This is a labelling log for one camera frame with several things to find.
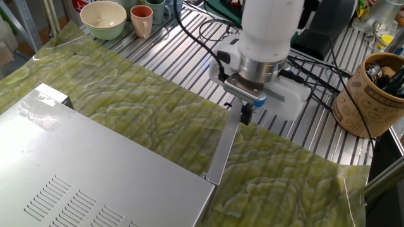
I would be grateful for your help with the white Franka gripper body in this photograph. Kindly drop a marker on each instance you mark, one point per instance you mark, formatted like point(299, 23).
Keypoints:
point(290, 97)

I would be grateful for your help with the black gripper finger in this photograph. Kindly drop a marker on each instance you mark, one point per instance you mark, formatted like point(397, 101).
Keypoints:
point(251, 113)
point(243, 115)

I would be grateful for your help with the silver microwave oven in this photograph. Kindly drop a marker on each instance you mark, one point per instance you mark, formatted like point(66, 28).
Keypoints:
point(94, 164)

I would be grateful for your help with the silver second robot arm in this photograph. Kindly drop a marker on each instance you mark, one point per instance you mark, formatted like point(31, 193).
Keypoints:
point(375, 15)

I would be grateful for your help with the cream and green bowl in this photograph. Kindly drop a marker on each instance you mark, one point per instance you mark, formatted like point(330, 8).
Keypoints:
point(102, 19)

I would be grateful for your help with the green marble pattern mat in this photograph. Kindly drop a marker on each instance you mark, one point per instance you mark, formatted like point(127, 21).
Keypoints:
point(268, 176)

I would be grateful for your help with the brown printed cardboard tub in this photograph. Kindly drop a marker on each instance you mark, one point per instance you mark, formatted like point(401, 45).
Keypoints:
point(363, 104)

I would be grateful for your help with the long black box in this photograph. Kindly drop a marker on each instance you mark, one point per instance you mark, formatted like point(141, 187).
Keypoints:
point(322, 31)

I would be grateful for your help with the silver tape roll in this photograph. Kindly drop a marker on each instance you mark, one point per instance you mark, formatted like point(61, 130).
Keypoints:
point(373, 72)

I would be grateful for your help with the green cloth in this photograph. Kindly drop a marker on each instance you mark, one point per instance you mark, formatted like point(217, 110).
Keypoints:
point(221, 8)

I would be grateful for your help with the yellow plastic piece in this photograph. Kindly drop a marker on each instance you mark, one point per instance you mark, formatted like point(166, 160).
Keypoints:
point(385, 41)

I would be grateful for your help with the yellow snack packet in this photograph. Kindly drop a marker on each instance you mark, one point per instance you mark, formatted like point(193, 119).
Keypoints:
point(360, 8)

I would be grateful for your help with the light blue cup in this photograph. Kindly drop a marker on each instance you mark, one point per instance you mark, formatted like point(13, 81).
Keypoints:
point(175, 6)

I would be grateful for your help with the green mug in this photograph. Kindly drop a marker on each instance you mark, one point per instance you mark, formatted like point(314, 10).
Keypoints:
point(158, 11)

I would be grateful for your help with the orange cup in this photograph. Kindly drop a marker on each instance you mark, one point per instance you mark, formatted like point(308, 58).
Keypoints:
point(142, 19)

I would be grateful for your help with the red and white sign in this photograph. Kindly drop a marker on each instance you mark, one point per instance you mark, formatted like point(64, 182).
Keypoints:
point(79, 4)

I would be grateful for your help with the beige pipe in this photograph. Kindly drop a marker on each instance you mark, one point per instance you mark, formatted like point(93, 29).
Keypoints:
point(52, 19)

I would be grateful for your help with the grey metal shelf rack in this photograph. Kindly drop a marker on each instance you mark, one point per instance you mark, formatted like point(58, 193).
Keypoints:
point(26, 25)

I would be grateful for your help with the silver camera with blue end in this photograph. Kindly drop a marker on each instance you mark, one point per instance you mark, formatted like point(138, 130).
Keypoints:
point(244, 89)

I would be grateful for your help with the aluminium frame post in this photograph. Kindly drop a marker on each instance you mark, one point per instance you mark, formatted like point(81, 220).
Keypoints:
point(382, 183)

